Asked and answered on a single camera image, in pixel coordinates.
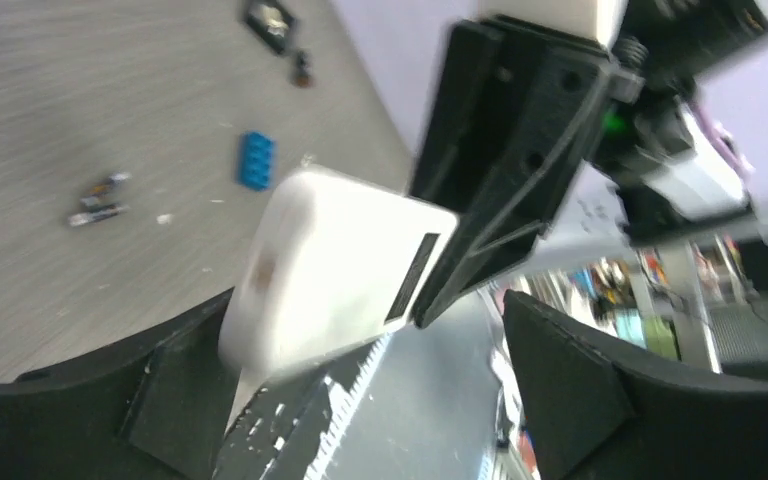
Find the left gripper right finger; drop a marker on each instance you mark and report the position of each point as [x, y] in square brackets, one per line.
[598, 407]

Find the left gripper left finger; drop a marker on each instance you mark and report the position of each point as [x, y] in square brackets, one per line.
[154, 405]

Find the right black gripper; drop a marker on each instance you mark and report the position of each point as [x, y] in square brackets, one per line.
[517, 110]

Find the white red remote control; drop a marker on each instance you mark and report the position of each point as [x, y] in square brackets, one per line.
[335, 263]

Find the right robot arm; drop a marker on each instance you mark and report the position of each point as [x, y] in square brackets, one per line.
[676, 173]

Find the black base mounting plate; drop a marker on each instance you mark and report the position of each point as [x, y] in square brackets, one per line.
[291, 431]

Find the small dark chess piece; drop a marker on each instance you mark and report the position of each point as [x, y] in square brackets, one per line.
[301, 76]

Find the blue toy brick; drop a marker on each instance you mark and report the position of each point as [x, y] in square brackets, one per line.
[255, 161]

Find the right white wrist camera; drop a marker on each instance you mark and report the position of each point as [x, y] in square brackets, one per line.
[596, 20]

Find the small black square frame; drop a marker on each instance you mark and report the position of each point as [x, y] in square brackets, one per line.
[272, 22]

